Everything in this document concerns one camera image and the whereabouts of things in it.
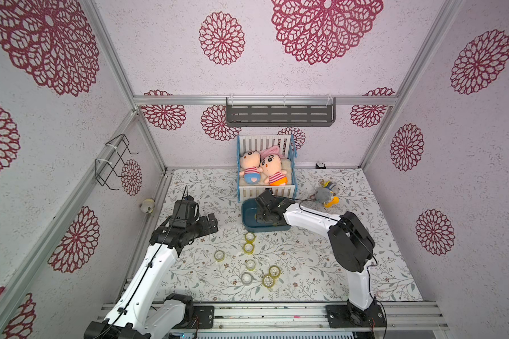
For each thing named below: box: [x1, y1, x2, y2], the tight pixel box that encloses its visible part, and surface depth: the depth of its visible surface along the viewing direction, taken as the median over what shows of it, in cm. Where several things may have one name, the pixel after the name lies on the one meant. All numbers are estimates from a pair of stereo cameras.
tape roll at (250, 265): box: [246, 259, 256, 272], surface depth 88 cm
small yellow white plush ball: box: [139, 198, 155, 214], surface depth 105 cm
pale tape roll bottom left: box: [241, 271, 254, 286], surface depth 84 cm
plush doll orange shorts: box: [257, 154, 288, 186], surface depth 105 cm
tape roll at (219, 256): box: [213, 250, 226, 263], surface depth 89 cm
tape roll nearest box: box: [244, 231, 257, 244], surface depth 95 cm
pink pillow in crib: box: [259, 145, 285, 160], surface depth 115 cm
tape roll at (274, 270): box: [268, 264, 281, 278], surface depth 85 cm
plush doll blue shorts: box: [238, 150, 264, 185], surface depth 108 cm
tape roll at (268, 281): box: [262, 274, 276, 289], surface depth 82 cm
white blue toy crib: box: [236, 134, 298, 203], surface depth 108 cm
